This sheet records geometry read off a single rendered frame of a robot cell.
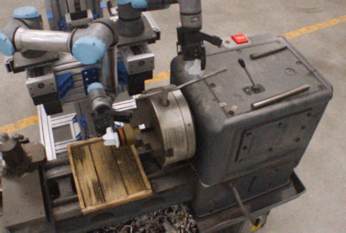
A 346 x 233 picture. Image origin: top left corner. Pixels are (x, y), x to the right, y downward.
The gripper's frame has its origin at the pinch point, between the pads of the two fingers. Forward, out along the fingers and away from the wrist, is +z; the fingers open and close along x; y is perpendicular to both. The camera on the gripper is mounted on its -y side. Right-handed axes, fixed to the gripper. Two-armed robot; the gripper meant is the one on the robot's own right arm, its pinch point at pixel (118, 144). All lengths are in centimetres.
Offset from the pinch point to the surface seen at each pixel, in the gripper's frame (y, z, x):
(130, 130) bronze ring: -5.7, -2.1, 4.0
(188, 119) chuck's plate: -26.0, 6.8, 12.0
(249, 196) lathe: -60, 17, -51
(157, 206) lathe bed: -11.6, 12.3, -36.9
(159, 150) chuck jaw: -13.2, 10.1, 2.9
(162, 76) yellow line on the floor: -72, -148, -108
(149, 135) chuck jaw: -12.2, 1.9, 2.6
